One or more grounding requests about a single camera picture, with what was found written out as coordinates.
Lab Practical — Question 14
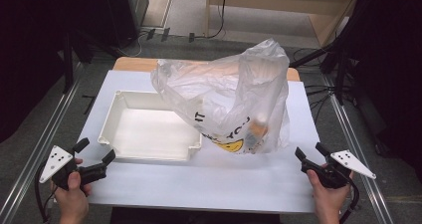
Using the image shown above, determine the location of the wooden table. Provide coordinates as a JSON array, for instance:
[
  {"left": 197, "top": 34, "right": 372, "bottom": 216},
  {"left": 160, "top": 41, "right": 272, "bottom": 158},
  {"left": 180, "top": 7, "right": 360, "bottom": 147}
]
[{"left": 112, "top": 56, "right": 302, "bottom": 83}]

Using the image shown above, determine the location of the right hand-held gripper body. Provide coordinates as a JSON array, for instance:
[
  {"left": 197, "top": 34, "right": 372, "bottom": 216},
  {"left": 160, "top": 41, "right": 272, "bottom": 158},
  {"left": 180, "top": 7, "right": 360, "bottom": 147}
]
[{"left": 301, "top": 149, "right": 377, "bottom": 190}]

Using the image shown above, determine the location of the white floor cable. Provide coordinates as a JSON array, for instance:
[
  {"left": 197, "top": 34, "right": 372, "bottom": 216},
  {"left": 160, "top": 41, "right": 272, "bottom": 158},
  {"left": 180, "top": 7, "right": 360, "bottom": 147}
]
[{"left": 123, "top": 31, "right": 148, "bottom": 59}]

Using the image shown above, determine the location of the person's right hand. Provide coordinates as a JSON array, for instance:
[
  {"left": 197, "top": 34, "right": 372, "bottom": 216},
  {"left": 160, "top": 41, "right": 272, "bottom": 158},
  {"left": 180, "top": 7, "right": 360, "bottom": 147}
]
[{"left": 306, "top": 165, "right": 355, "bottom": 224}]

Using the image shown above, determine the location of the left hand-held gripper cable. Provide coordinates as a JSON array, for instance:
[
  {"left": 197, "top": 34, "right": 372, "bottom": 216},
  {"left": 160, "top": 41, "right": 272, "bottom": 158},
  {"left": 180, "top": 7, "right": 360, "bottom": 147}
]
[{"left": 34, "top": 163, "right": 57, "bottom": 224}]

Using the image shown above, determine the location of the dark cabinet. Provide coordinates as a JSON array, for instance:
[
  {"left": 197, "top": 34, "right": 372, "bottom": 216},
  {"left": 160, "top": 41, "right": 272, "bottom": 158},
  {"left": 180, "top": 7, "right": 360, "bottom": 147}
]
[{"left": 103, "top": 0, "right": 150, "bottom": 49}]

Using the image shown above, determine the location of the black hanging cable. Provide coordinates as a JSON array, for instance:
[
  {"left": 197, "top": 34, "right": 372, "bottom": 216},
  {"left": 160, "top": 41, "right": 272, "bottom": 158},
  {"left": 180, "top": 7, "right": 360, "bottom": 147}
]
[{"left": 193, "top": 0, "right": 229, "bottom": 40}]

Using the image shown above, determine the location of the hand-held gripper cable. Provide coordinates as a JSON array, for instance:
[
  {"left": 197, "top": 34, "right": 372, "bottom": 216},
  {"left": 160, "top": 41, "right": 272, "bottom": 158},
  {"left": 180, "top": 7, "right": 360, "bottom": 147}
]
[
  {"left": 337, "top": 172, "right": 361, "bottom": 224},
  {"left": 34, "top": 163, "right": 57, "bottom": 224}
]

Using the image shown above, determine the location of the person's dark clothing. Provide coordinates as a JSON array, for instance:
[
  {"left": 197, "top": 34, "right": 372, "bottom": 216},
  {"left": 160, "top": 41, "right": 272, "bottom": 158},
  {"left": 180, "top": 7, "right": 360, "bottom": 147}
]
[{"left": 109, "top": 206, "right": 282, "bottom": 224}]

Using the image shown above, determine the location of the aluminium floor rail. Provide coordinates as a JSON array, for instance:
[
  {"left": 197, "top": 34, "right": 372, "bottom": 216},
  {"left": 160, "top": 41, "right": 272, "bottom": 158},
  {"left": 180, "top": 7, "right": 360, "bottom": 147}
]
[
  {"left": 322, "top": 74, "right": 396, "bottom": 224},
  {"left": 0, "top": 63, "right": 84, "bottom": 224}
]

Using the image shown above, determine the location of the black curtain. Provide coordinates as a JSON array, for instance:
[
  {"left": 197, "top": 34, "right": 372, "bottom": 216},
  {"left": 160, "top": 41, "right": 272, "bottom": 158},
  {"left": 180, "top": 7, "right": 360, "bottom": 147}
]
[
  {"left": 334, "top": 0, "right": 422, "bottom": 185},
  {"left": 0, "top": 0, "right": 110, "bottom": 143}
]

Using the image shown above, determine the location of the white plastic tray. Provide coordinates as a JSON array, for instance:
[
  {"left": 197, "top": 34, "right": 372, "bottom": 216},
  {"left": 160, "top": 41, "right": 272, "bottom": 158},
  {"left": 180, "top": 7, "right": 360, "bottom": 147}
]
[{"left": 97, "top": 90, "right": 204, "bottom": 162}]

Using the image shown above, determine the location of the black tripod stand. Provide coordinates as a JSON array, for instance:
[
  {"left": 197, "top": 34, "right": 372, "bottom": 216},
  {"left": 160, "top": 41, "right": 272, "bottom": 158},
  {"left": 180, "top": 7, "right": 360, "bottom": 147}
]
[{"left": 288, "top": 39, "right": 353, "bottom": 107}]

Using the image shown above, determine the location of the person's left hand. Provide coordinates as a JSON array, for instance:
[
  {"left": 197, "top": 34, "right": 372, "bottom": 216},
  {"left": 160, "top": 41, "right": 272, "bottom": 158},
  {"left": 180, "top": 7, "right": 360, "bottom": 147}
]
[{"left": 49, "top": 171, "right": 94, "bottom": 224}]

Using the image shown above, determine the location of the light wooden shelf unit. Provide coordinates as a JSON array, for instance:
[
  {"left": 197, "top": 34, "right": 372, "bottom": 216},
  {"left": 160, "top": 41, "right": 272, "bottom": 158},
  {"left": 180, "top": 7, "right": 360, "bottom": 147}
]
[{"left": 205, "top": 0, "right": 361, "bottom": 49}]

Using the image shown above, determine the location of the right hand-held gripper cable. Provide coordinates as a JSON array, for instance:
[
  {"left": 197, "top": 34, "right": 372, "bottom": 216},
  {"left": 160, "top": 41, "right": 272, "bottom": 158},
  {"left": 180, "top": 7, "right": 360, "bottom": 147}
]
[{"left": 337, "top": 172, "right": 361, "bottom": 224}]

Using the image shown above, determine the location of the bundle of black floor cables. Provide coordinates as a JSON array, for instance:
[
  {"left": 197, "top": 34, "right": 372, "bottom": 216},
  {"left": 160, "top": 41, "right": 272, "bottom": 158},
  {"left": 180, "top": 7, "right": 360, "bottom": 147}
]
[{"left": 292, "top": 46, "right": 336, "bottom": 125}]

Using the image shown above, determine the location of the clear plastic bag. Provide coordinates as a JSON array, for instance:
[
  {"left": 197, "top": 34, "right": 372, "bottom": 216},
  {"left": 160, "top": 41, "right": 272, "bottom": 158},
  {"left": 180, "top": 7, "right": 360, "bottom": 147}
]
[{"left": 150, "top": 38, "right": 292, "bottom": 155}]

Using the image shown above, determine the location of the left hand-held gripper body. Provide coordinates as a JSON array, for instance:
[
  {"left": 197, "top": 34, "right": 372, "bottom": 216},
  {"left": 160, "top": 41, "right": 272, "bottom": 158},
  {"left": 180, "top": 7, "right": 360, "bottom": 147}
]
[{"left": 39, "top": 145, "right": 108, "bottom": 191}]

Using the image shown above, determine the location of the white board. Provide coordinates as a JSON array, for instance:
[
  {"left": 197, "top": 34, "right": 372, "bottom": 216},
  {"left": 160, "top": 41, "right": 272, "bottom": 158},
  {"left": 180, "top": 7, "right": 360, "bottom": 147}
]
[{"left": 75, "top": 69, "right": 327, "bottom": 215}]

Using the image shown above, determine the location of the orange bottle with white cap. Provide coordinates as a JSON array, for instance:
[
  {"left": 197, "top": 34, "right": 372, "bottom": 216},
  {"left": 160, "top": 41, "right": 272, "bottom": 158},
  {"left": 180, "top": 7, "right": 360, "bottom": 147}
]
[{"left": 245, "top": 118, "right": 270, "bottom": 152}]

